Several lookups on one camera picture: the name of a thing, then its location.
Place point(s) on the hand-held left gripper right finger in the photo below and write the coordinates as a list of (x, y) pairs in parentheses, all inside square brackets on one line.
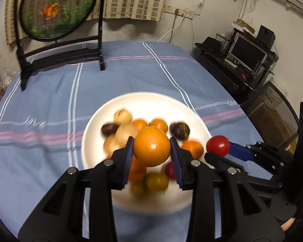
[(175, 161)]

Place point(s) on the large tan pear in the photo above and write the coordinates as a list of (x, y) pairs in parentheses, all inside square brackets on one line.
[(110, 144)]

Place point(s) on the yellow-green tomato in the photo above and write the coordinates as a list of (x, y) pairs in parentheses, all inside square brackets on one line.
[(156, 181)]

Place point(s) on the black desk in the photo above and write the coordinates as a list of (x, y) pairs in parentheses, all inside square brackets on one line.
[(224, 73)]

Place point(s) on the white plate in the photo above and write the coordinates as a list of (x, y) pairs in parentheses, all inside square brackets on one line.
[(96, 136)]

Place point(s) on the dark brown striped fruit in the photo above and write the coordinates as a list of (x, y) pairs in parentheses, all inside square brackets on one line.
[(179, 130)]

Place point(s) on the small orange tangerine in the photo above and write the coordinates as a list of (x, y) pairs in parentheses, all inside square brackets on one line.
[(139, 125), (158, 124)]

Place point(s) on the round embroidered screen black stand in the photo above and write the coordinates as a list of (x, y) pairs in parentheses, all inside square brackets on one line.
[(58, 10)]

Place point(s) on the small yellow-green fruit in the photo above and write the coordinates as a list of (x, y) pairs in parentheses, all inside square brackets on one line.
[(138, 187)]

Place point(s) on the dark red plum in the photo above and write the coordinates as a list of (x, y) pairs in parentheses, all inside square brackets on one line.
[(169, 170)]

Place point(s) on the red tomato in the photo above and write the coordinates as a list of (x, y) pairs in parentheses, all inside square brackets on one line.
[(218, 145)]

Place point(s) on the dark purple plum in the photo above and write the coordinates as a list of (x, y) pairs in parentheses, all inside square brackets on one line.
[(109, 129)]

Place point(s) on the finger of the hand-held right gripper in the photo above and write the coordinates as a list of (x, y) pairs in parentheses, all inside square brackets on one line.
[(218, 161), (238, 151)]

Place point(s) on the white wall power sockets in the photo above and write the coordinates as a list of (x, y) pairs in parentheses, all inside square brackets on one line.
[(171, 8)]

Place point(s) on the computer monitor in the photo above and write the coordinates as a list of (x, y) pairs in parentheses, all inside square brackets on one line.
[(248, 51)]

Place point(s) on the black speaker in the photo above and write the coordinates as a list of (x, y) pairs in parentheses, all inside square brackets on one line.
[(266, 36)]

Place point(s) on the checked beige curtain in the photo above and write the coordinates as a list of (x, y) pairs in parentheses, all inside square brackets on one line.
[(133, 0)]

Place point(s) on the blue striped tablecloth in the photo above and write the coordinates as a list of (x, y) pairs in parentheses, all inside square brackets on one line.
[(53, 100)]

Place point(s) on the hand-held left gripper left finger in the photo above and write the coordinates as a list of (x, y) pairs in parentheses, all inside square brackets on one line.
[(127, 156)]

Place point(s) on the pale tan pear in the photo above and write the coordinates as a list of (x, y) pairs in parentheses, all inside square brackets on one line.
[(122, 116), (125, 134)]

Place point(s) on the cardboard box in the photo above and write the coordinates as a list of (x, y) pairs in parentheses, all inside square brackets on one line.
[(270, 113)]

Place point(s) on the large orange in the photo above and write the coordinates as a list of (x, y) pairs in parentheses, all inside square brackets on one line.
[(151, 146)]

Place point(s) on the black hat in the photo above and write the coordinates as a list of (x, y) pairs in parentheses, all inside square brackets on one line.
[(209, 45)]

